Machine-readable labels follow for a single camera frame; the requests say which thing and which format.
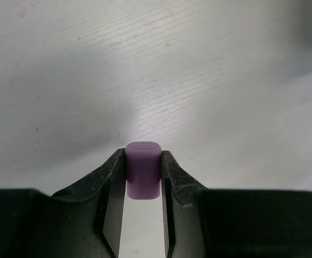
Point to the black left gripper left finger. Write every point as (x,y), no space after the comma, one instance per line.
(81,220)

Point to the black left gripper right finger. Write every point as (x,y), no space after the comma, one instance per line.
(203,222)

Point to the purple highlighter cap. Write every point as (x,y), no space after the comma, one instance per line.
(143,170)

